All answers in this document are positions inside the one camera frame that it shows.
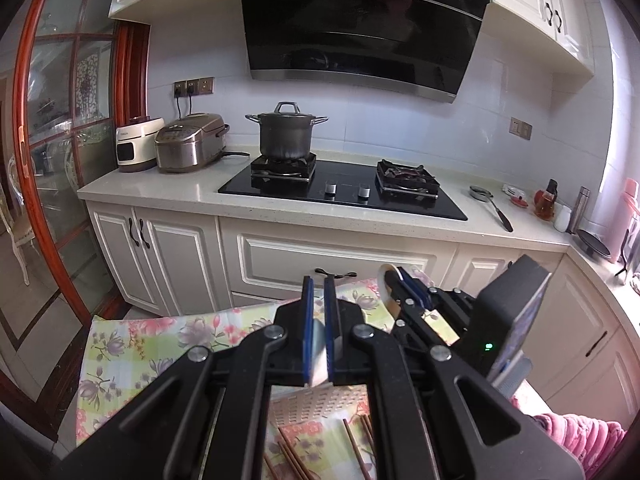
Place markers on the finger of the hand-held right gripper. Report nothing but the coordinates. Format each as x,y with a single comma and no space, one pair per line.
416,290
400,296

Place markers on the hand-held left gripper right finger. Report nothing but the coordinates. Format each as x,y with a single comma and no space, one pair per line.
330,332

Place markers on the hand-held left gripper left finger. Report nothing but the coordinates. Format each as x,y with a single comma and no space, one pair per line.
308,332

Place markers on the white ceramic spoon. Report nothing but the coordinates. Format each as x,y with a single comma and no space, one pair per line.
320,355
385,280

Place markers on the white perforated utensil basket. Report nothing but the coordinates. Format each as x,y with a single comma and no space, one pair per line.
320,405

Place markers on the brown wooden chopstick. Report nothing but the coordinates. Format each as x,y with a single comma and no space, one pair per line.
368,432
292,455
357,447
271,469

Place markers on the cream corner base cabinet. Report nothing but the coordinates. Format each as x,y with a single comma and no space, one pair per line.
585,320

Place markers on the small white shaker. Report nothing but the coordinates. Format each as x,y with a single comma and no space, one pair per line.
562,219

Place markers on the silver stove knob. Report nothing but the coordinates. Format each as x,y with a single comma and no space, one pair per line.
330,189
364,192

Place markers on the black round pan lid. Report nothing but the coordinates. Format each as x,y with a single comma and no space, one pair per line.
592,242

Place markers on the black glass gas cooktop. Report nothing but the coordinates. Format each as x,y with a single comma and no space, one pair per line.
345,200

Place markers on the black burner grate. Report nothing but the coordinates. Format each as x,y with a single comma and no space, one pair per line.
282,166
407,177

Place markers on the red oil bottle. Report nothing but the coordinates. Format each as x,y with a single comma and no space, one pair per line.
545,202

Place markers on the small white dish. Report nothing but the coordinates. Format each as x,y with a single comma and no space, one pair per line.
512,191

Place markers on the steel thermos bottle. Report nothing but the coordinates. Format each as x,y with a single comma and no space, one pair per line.
580,210

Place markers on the pink bottle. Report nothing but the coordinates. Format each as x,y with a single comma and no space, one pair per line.
627,220

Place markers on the floral tablecloth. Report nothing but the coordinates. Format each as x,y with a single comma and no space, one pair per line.
150,340

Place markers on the steel stockpot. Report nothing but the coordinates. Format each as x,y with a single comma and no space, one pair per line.
287,137

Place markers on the steel pot lid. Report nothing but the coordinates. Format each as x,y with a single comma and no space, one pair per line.
286,109

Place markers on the bronze rice cooker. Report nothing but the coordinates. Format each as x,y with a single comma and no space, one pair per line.
187,145

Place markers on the white kitchen appliance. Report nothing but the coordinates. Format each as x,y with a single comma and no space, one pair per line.
135,145

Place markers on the black range hood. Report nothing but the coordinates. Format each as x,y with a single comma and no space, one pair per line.
360,25

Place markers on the cream dining chair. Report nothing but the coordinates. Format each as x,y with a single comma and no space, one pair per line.
17,230

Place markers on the red wooden glass door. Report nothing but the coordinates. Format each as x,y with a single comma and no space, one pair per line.
22,160

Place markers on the bronze wall socket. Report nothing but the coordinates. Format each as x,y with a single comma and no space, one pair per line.
180,89
207,85
193,87

